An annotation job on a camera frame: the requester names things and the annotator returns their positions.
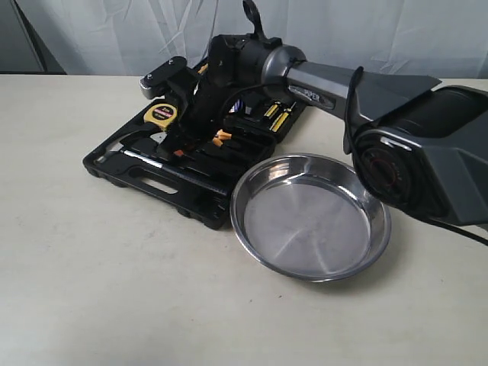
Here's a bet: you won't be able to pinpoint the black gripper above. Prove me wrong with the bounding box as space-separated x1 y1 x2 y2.
156 75 229 159

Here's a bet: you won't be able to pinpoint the black plastic tool case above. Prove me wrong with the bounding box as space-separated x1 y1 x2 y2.
82 56 310 232

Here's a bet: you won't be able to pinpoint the black handled adjustable wrench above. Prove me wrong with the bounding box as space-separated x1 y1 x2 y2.
150 132 166 144

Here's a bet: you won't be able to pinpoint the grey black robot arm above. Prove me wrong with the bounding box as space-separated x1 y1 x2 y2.
160 34 487 226

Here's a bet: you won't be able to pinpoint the yellow black tape measure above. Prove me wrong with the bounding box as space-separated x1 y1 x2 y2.
143 103 178 132

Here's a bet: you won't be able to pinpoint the black electrical tape roll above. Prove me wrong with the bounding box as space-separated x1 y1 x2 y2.
229 99 252 115

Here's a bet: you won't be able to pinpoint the yellow black small screwdriver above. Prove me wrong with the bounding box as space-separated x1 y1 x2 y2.
264 102 281 120

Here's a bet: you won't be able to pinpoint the yellow black large screwdriver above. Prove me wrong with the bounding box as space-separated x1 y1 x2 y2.
270 103 296 133

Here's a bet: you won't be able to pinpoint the round stainless steel tray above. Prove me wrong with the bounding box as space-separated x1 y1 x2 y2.
230 153 392 283

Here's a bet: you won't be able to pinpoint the white backdrop curtain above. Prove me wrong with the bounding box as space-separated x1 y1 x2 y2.
19 0 487 79

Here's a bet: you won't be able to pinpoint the orange handled pliers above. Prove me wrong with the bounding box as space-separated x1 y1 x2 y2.
211 130 233 148

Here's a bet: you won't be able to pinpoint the black handled claw hammer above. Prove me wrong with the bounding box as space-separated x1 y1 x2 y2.
94 130 228 196

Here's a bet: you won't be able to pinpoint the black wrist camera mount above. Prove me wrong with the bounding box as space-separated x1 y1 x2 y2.
140 56 187 100

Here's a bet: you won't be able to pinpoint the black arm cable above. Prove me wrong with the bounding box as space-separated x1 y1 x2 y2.
217 0 488 245

